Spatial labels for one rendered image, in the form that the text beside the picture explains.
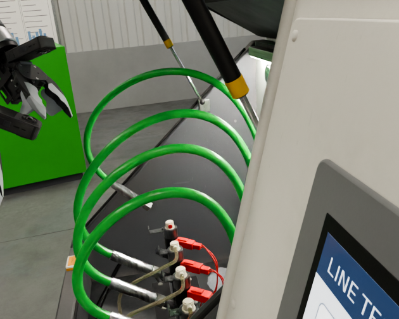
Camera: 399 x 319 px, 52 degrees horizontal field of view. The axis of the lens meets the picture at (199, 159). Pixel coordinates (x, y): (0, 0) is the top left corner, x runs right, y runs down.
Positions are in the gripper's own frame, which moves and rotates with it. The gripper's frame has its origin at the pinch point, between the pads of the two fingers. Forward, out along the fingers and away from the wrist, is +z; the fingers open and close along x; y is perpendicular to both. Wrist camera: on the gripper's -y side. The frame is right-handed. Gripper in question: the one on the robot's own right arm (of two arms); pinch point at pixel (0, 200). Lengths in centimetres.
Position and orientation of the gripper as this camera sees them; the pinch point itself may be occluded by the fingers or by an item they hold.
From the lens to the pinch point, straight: 79.6
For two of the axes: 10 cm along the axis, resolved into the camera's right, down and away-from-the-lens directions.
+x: 1.8, 3.3, -9.3
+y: -9.8, 1.3, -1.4
